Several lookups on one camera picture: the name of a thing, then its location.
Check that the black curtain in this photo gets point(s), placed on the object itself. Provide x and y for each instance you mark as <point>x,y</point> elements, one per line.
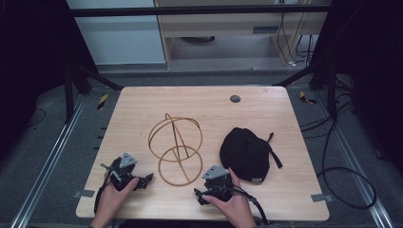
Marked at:
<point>31,63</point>
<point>374,63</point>

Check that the metal floor rail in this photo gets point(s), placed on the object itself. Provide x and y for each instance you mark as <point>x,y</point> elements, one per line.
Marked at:
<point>50,158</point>
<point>355,158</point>

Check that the person's left hand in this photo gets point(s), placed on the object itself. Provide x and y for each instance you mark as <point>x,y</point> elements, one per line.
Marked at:
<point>111,201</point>

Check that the black horizontal frame bar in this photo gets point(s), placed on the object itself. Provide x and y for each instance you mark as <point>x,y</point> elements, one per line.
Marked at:
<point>190,10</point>

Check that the person's right hand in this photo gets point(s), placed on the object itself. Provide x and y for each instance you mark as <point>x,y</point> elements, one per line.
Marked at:
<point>236,207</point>

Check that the yellow black tape strip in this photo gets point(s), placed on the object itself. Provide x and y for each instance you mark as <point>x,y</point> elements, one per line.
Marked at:
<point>102,101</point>
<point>305,98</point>

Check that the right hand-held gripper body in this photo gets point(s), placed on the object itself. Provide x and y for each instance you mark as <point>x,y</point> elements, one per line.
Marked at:
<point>218,188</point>

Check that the black diagonal frame strut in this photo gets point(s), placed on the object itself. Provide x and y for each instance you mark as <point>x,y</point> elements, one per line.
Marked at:
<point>297,76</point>
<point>98,77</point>

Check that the white cabinet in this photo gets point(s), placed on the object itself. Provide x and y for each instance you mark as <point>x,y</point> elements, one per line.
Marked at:
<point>120,41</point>

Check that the grey metal table bracket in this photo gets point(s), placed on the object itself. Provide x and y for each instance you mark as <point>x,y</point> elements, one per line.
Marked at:
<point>84,193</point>
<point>322,197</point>

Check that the black baseball cap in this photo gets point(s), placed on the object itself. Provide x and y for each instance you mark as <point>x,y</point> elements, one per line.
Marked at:
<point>245,153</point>

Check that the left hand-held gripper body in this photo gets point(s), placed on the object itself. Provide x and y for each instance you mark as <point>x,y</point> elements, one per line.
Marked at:
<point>122,172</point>

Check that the black frame post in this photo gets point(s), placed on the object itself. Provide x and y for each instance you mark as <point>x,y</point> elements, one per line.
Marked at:
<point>68,95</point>
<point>332,91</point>

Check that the grey round table grommet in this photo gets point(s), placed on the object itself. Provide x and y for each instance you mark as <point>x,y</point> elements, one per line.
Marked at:
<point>235,98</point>

